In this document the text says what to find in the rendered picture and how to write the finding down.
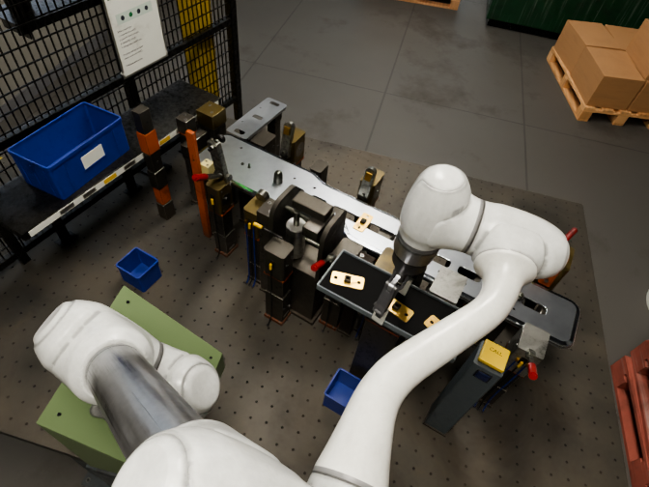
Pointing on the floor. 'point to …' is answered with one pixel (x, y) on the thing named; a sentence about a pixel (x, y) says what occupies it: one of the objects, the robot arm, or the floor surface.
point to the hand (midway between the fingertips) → (391, 300)
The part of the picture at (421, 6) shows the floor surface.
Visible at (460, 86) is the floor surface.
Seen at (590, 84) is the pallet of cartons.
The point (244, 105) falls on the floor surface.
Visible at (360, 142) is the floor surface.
